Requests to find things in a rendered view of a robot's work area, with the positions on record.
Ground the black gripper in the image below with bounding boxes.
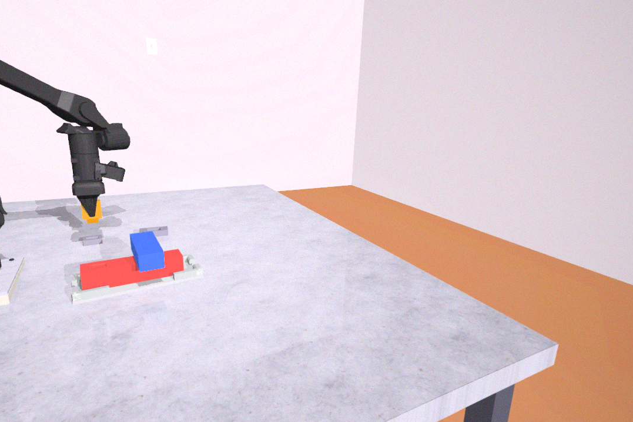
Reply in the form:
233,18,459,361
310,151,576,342
70,153,106,217

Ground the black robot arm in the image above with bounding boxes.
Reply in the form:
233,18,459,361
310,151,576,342
0,60,130,182

